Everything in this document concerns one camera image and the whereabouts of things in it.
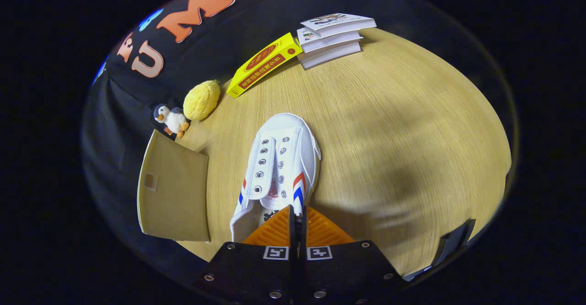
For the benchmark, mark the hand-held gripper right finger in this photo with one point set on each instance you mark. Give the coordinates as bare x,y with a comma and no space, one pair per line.
305,236

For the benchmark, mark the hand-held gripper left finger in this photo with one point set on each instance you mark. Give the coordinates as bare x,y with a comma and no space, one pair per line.
292,236

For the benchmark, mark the black backdrop cloth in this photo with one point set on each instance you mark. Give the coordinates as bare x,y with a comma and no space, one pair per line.
215,53

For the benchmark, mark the yellow book with red circle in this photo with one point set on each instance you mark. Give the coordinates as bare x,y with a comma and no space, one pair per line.
261,62

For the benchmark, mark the penguin plush toy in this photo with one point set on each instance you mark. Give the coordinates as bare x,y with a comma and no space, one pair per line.
173,119

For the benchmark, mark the white canvas shoe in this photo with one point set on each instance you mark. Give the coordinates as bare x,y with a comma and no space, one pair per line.
284,158

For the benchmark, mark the yellow round plush bun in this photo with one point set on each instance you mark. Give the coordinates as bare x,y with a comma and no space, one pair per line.
201,100

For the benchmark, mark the white illustrated cover book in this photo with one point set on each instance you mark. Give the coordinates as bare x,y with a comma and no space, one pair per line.
339,21

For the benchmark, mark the beige storage box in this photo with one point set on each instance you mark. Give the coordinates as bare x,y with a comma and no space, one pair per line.
174,195

